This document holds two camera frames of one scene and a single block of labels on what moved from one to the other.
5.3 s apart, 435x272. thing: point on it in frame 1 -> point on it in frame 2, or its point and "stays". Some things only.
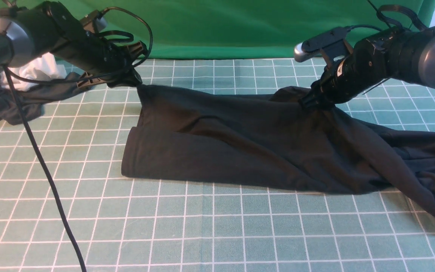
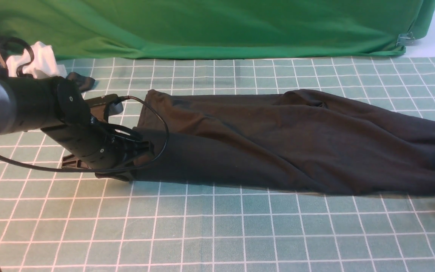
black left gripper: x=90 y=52 -> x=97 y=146
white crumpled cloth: x=45 y=67 stays
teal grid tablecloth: x=126 y=224 stays
